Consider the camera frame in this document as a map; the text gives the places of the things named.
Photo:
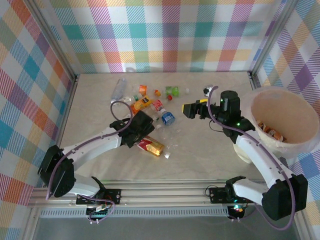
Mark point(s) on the clear bottle green white label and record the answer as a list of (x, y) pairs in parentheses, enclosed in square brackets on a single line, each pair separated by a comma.
[(156, 118)]

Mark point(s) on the red yellow snack packet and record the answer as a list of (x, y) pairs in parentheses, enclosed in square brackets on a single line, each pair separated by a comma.
[(151, 147)]

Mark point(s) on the small bottle blue label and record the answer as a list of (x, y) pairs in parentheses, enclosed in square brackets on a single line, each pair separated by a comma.
[(167, 118)]

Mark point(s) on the clear bottle with white cap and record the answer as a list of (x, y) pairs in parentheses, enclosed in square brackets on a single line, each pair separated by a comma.
[(172, 147), (163, 132)]

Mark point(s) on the orange juice bottle black top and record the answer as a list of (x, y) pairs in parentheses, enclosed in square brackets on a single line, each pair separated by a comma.
[(141, 102)]

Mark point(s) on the clear bottle orange label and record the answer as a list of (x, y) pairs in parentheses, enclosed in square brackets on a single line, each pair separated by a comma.
[(143, 88)]

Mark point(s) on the large clear bottle pale label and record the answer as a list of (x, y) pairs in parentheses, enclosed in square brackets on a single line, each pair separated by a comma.
[(119, 88)]

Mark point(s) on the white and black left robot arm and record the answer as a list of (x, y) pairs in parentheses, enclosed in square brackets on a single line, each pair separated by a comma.
[(95, 145)]

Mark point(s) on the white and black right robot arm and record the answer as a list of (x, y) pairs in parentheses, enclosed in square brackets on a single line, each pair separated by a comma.
[(265, 162)]

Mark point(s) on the white bin with plastic liner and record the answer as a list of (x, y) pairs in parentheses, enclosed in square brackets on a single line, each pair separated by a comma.
[(282, 110)]

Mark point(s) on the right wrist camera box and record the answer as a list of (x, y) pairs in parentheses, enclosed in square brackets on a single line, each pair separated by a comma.
[(207, 91)]

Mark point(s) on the aluminium side rail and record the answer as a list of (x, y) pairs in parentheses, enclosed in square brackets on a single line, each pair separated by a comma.
[(65, 112), (255, 83)]

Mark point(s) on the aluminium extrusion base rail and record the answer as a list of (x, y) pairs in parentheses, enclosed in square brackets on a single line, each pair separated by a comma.
[(162, 193)]

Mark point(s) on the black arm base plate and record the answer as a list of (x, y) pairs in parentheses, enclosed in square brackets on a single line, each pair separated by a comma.
[(112, 196), (217, 195)]

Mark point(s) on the aluminium frame post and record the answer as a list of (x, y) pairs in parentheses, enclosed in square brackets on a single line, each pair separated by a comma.
[(53, 41), (271, 37)]

